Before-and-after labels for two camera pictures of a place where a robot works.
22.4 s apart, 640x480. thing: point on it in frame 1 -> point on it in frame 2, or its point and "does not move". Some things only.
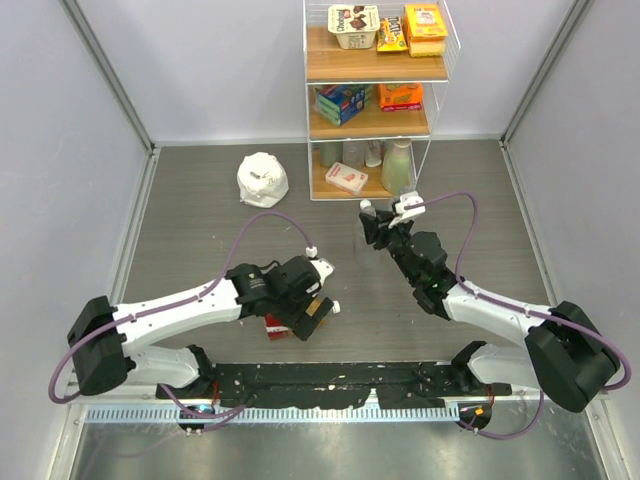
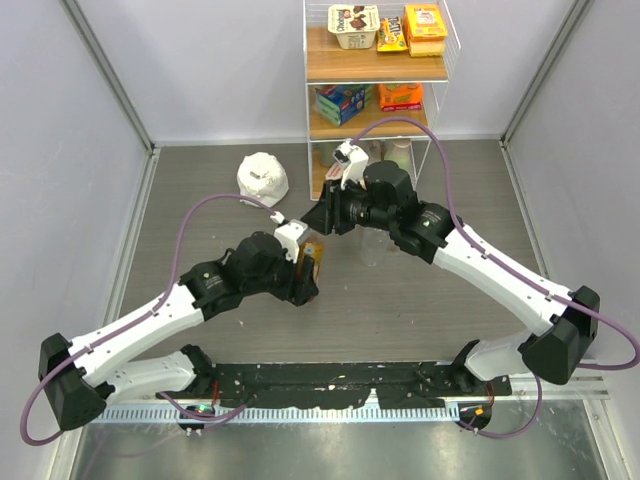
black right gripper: (375, 234) -> (328, 213)
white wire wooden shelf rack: (377, 75) does not move
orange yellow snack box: (425, 30) does not move
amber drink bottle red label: (277, 330) -> (314, 247)
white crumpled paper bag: (261, 179) does not move
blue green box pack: (338, 103) does not move
